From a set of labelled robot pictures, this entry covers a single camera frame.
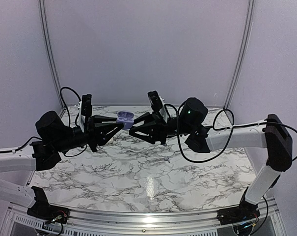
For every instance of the aluminium front frame rail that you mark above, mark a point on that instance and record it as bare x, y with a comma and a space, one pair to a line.
84, 222

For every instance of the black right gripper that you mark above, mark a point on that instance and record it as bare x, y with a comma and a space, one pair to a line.
157, 131

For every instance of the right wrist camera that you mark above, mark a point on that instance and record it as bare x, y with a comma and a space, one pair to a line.
157, 105

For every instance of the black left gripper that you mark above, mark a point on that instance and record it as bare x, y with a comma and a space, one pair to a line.
90, 134

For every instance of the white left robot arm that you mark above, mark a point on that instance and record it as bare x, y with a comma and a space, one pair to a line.
19, 160

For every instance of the aluminium corner post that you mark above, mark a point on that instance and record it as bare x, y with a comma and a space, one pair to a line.
49, 49
242, 51

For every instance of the right aluminium corner post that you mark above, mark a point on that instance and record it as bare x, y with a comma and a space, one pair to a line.
242, 51

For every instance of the left aluminium corner post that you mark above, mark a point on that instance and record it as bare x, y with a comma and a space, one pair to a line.
49, 49

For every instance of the lavender round charging case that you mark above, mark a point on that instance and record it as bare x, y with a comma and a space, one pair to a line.
126, 118

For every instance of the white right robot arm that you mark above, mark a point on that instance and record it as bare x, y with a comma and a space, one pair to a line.
270, 134

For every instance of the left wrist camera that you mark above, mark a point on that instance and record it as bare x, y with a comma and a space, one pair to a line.
85, 111

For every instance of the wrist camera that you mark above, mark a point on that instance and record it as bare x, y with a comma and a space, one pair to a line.
157, 105
85, 111

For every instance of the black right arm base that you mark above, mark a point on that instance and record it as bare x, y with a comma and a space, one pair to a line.
243, 212

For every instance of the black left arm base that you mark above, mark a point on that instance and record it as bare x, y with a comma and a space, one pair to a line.
47, 211

